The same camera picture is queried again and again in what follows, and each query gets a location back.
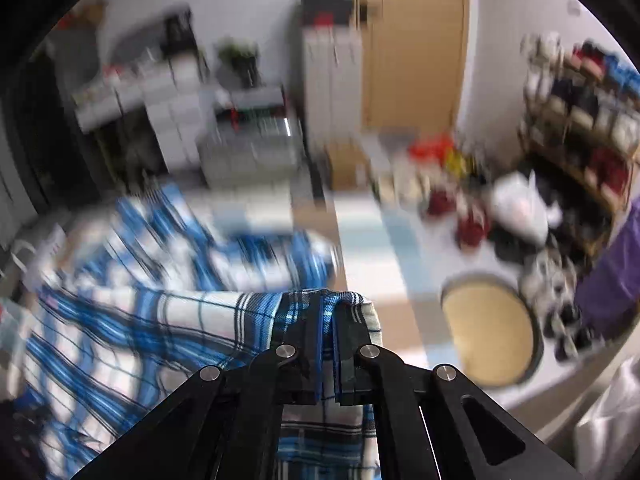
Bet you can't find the wooden shoe rack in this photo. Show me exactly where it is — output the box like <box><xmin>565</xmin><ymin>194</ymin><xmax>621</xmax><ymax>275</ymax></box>
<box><xmin>518</xmin><ymin>32</ymin><xmax>639</xmax><ymax>266</ymax></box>

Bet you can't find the black red shoe box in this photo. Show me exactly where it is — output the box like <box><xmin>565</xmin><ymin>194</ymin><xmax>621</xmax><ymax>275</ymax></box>
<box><xmin>300</xmin><ymin>0</ymin><xmax>355</xmax><ymax>28</ymax></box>

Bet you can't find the white drawer desk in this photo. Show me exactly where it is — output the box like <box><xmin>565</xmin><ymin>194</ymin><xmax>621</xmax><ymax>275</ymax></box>
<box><xmin>73</xmin><ymin>53</ymin><xmax>213</xmax><ymax>172</ymax></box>

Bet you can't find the checkered bed blanket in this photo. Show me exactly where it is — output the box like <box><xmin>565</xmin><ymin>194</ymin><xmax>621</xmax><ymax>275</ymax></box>
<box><xmin>209</xmin><ymin>129</ymin><xmax>461</xmax><ymax>376</ymax></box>

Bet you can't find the black box on suitcase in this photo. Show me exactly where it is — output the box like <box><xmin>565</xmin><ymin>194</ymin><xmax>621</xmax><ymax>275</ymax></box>
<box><xmin>214</xmin><ymin>84</ymin><xmax>286</xmax><ymax>130</ymax></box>

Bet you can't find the wooden door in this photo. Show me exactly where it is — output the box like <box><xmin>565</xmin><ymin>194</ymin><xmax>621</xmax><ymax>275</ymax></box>
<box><xmin>358</xmin><ymin>0</ymin><xmax>469</xmax><ymax>136</ymax></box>

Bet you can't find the dark flower bouquet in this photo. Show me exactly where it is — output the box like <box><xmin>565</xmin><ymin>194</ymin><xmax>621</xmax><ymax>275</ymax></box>
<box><xmin>216</xmin><ymin>37</ymin><xmax>262</xmax><ymax>89</ymax></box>

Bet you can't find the white shopping bag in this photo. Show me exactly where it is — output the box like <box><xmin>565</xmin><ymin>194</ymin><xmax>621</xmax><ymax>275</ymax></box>
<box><xmin>10</xmin><ymin>224</ymin><xmax>66</xmax><ymax>292</ymax></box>

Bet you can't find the round wooden stool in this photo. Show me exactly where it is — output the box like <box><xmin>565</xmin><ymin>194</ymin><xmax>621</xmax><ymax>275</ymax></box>
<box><xmin>440</xmin><ymin>273</ymin><xmax>544</xmax><ymax>389</ymax></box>

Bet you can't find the grey chair back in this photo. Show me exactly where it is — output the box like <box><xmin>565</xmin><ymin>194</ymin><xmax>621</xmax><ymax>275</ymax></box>
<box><xmin>105</xmin><ymin>3</ymin><xmax>198</xmax><ymax>74</ymax></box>

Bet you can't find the red plastic bag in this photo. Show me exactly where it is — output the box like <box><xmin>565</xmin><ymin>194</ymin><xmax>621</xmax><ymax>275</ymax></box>
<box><xmin>408</xmin><ymin>134</ymin><xmax>454</xmax><ymax>165</ymax></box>

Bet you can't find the blue white plaid shirt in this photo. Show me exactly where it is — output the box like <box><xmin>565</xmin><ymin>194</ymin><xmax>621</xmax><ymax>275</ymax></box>
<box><xmin>21</xmin><ymin>183</ymin><xmax>382</xmax><ymax>479</ymax></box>

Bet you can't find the white plastic bag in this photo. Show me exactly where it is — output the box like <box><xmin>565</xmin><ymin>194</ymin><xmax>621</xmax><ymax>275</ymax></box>
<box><xmin>488</xmin><ymin>171</ymin><xmax>563</xmax><ymax>247</ymax></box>

